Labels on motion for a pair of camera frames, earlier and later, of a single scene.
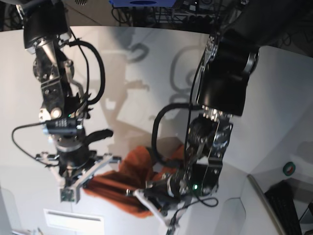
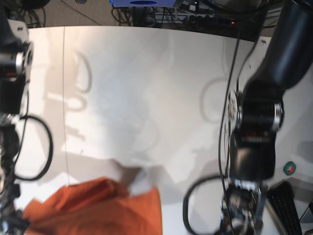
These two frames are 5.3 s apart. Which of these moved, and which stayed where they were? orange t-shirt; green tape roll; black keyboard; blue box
Moved: orange t-shirt
Stayed: black keyboard; green tape roll; blue box
